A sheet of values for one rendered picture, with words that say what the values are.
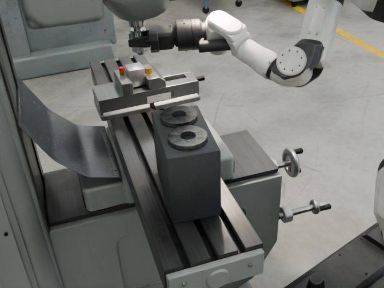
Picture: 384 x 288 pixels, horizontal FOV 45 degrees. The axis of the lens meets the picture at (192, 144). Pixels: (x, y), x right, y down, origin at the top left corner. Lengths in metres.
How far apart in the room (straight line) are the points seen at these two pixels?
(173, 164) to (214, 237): 0.20
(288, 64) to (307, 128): 2.12
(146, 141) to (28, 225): 0.41
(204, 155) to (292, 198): 1.72
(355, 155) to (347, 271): 1.66
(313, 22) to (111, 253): 0.95
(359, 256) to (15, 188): 1.05
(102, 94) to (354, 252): 0.96
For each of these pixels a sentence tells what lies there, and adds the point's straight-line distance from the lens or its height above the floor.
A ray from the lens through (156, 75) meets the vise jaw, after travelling 1.55.
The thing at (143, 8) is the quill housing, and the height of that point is 1.35.
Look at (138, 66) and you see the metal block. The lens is 1.57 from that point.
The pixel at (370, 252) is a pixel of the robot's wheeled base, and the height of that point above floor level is 0.59.
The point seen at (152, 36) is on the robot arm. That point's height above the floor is 1.26.
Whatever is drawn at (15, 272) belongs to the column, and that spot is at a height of 0.67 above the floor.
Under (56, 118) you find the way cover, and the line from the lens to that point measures 1.59.
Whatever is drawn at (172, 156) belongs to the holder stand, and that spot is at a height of 1.15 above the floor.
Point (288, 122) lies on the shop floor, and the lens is 3.40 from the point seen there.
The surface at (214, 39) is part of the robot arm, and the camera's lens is 1.36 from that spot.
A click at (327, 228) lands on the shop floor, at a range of 2.54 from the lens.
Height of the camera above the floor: 1.71
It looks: 33 degrees down
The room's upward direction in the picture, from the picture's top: 3 degrees counter-clockwise
